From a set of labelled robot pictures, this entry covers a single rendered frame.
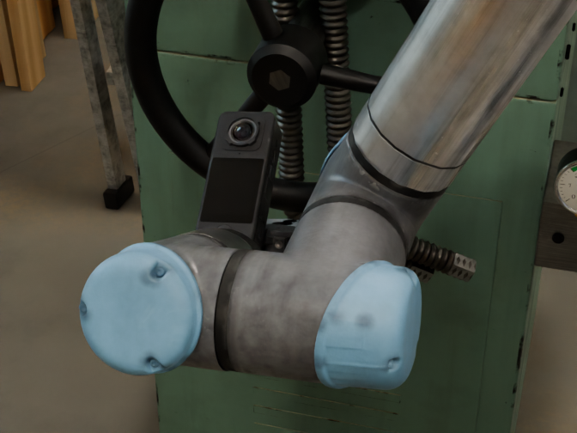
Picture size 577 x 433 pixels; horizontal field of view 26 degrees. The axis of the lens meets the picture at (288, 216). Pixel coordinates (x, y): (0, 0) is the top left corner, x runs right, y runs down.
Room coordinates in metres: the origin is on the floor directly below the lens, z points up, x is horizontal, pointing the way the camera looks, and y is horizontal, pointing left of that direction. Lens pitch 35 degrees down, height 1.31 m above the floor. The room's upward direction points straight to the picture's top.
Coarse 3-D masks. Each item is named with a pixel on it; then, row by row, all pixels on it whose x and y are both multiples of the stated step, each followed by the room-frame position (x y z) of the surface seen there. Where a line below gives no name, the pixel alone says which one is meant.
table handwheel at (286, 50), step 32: (160, 0) 0.95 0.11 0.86; (256, 0) 0.93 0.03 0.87; (416, 0) 0.89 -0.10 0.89; (128, 32) 0.95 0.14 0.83; (288, 32) 0.93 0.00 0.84; (320, 32) 0.97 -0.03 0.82; (128, 64) 0.95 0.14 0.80; (256, 64) 0.91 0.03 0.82; (288, 64) 0.90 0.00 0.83; (320, 64) 0.92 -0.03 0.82; (160, 96) 0.95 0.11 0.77; (256, 96) 0.93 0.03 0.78; (288, 96) 0.90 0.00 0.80; (160, 128) 0.95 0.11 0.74; (192, 128) 0.96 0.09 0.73; (192, 160) 0.94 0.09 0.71; (288, 192) 0.92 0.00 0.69
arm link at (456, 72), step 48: (432, 0) 0.68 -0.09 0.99; (480, 0) 0.65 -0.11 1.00; (528, 0) 0.64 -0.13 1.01; (576, 0) 0.65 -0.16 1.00; (432, 48) 0.66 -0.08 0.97; (480, 48) 0.64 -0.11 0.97; (528, 48) 0.64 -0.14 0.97; (384, 96) 0.68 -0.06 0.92; (432, 96) 0.65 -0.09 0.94; (480, 96) 0.65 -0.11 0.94; (336, 144) 0.74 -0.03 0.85; (384, 144) 0.66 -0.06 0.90; (432, 144) 0.65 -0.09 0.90; (336, 192) 0.66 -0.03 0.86; (384, 192) 0.66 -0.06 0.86; (432, 192) 0.66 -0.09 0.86
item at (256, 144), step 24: (240, 120) 0.80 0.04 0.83; (264, 120) 0.80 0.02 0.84; (216, 144) 0.79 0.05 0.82; (240, 144) 0.78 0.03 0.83; (264, 144) 0.78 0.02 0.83; (216, 168) 0.77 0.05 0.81; (240, 168) 0.77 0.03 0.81; (264, 168) 0.76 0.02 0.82; (216, 192) 0.75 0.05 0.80; (240, 192) 0.75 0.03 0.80; (264, 192) 0.75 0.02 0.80; (216, 216) 0.73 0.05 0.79; (240, 216) 0.73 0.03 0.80; (264, 216) 0.74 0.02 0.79
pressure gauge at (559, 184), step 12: (564, 156) 1.00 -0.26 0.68; (576, 156) 0.98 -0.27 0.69; (564, 168) 0.97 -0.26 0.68; (576, 168) 0.97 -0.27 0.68; (564, 180) 0.98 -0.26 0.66; (576, 180) 0.97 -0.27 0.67; (564, 192) 0.98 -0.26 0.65; (576, 192) 0.97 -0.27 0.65; (564, 204) 0.97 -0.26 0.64; (576, 204) 0.97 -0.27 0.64; (576, 216) 0.99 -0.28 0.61
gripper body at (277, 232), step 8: (272, 224) 0.79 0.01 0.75; (232, 232) 0.70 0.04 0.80; (264, 232) 0.74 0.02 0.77; (272, 232) 0.75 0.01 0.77; (280, 232) 0.75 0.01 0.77; (288, 232) 0.75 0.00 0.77; (248, 240) 0.70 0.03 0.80; (264, 240) 0.74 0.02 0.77; (272, 240) 0.74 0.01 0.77; (280, 240) 0.74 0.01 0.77; (288, 240) 0.75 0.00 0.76; (256, 248) 0.70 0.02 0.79; (264, 248) 0.74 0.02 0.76; (272, 248) 0.74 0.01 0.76; (280, 248) 0.74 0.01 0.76
